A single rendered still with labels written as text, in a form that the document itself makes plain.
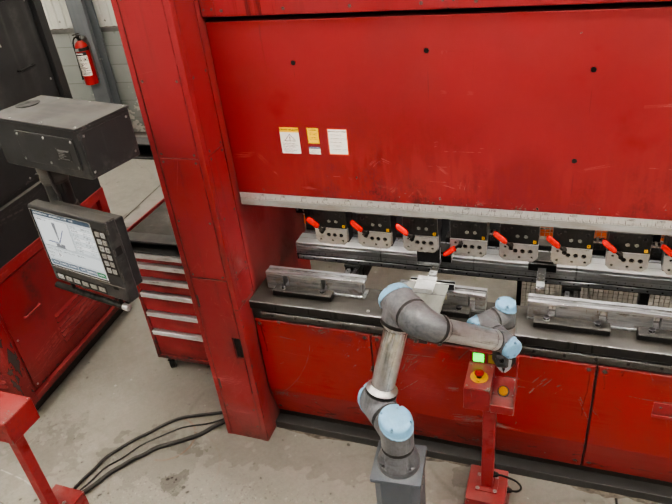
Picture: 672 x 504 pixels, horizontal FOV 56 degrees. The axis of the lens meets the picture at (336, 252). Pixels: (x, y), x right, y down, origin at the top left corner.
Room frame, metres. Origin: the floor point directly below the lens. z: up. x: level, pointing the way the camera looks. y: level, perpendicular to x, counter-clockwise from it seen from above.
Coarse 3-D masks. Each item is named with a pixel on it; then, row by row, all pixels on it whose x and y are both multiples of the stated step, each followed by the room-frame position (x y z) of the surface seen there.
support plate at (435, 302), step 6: (408, 282) 2.31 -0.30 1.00; (414, 282) 2.30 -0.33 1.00; (438, 288) 2.24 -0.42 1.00; (444, 288) 2.23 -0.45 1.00; (420, 294) 2.21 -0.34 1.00; (426, 294) 2.20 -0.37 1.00; (438, 294) 2.19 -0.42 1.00; (444, 294) 2.19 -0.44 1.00; (426, 300) 2.16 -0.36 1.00; (432, 300) 2.15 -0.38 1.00; (438, 300) 2.15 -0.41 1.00; (432, 306) 2.11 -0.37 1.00; (438, 306) 2.11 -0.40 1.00; (438, 312) 2.07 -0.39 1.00
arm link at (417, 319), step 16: (416, 304) 1.61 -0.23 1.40; (400, 320) 1.59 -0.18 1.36; (416, 320) 1.56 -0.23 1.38; (432, 320) 1.56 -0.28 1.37; (448, 320) 1.58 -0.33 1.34; (416, 336) 1.56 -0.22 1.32; (432, 336) 1.54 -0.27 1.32; (448, 336) 1.56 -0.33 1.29; (464, 336) 1.59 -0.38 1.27; (480, 336) 1.61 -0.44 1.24; (496, 336) 1.64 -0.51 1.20; (512, 336) 1.67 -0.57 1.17; (512, 352) 1.63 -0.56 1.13
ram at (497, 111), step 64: (256, 64) 2.52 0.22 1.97; (320, 64) 2.42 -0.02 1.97; (384, 64) 2.32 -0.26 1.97; (448, 64) 2.23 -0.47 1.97; (512, 64) 2.15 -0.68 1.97; (576, 64) 2.07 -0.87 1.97; (640, 64) 1.99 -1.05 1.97; (256, 128) 2.54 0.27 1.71; (320, 128) 2.43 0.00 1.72; (384, 128) 2.33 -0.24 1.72; (448, 128) 2.23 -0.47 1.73; (512, 128) 2.14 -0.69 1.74; (576, 128) 2.06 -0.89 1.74; (640, 128) 1.98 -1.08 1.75; (256, 192) 2.56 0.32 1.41; (320, 192) 2.44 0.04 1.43; (384, 192) 2.33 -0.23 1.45; (448, 192) 2.23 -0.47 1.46; (512, 192) 2.14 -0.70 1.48; (576, 192) 2.05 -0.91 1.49; (640, 192) 1.97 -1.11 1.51
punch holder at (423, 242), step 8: (408, 216) 2.30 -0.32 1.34; (408, 224) 2.29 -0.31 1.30; (416, 224) 2.28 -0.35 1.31; (424, 224) 2.27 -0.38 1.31; (432, 224) 2.26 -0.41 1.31; (440, 224) 2.30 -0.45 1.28; (416, 232) 2.28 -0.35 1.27; (424, 232) 2.27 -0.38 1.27; (432, 232) 2.26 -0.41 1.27; (440, 232) 2.32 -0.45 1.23; (408, 240) 2.29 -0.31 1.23; (416, 240) 2.28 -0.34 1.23; (424, 240) 2.27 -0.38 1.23; (432, 240) 2.25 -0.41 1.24; (440, 240) 2.32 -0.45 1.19; (408, 248) 2.29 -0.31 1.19; (416, 248) 2.28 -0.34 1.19; (424, 248) 2.27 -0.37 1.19; (432, 248) 2.26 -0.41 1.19
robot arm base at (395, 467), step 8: (384, 456) 1.50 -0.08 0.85; (392, 456) 1.47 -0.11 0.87; (400, 456) 1.47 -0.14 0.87; (408, 456) 1.47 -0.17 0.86; (416, 456) 1.50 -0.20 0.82; (384, 464) 1.50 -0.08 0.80; (392, 464) 1.47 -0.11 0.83; (400, 464) 1.46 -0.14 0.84; (408, 464) 1.47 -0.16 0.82; (416, 464) 1.48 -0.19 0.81; (384, 472) 1.48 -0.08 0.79; (392, 472) 1.46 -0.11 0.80; (400, 472) 1.45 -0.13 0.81; (408, 472) 1.45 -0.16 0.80
